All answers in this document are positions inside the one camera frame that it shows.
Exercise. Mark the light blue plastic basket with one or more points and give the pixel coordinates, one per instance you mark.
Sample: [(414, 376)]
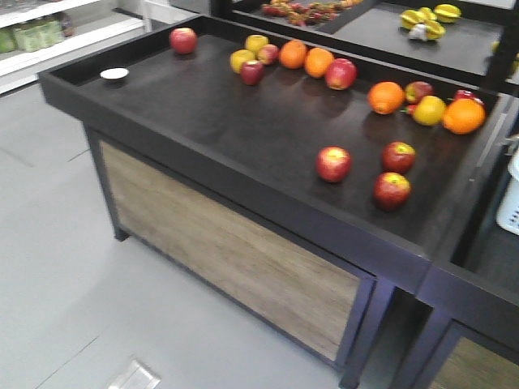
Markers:
[(507, 213)]

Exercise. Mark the black wooden display table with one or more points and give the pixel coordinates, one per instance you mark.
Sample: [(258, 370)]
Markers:
[(220, 178)]

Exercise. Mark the red apple front left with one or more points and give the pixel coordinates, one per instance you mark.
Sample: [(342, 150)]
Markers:
[(333, 164)]

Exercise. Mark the dark red apple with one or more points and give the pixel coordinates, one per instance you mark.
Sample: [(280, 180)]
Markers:
[(252, 72)]

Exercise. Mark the red apple front middle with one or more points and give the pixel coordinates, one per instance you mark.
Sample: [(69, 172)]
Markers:
[(391, 190)]

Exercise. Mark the yellow apple front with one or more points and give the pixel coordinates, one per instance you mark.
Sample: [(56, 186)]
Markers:
[(237, 58)]

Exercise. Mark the small pink red apple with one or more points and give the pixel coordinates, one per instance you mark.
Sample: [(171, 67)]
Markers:
[(268, 54)]

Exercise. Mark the red apple front right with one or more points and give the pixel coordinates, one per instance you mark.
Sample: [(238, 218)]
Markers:
[(398, 157)]

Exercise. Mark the orange left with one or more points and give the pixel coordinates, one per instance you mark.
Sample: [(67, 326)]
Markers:
[(292, 54)]

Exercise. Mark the orange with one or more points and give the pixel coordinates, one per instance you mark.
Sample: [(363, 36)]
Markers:
[(317, 62), (292, 54), (463, 116), (385, 97)]

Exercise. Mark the large red apple back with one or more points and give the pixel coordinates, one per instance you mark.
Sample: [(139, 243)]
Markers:
[(341, 74)]

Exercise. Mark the yellow apple back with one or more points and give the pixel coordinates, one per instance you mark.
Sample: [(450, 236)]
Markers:
[(255, 42)]

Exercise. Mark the orange middle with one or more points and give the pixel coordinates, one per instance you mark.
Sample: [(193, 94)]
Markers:
[(385, 97)]

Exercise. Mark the red apple far corner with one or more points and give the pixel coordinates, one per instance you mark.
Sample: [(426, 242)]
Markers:
[(183, 40)]

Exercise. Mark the red chili pepper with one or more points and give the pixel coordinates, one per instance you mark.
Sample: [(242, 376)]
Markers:
[(409, 109)]

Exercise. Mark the cherry tomato pile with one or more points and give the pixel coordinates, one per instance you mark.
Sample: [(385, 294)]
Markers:
[(302, 15)]

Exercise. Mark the red yellow apple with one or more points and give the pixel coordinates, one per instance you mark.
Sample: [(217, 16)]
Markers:
[(417, 90)]

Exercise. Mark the small white dish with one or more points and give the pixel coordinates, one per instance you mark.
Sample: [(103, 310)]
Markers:
[(114, 74)]

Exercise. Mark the yellow round fruit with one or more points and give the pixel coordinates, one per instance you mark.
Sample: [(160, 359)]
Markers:
[(429, 111)]

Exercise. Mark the orange right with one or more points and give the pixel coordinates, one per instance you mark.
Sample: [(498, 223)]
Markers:
[(463, 116)]

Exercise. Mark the white garlic bulb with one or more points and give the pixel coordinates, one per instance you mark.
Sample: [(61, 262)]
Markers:
[(418, 32)]

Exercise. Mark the red bell pepper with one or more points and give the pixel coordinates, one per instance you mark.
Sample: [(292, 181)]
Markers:
[(463, 94)]

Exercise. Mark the black upper display shelf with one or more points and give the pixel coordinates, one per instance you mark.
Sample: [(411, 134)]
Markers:
[(478, 49)]

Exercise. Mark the white store shelving unit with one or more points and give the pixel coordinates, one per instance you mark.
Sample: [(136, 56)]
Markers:
[(37, 35)]

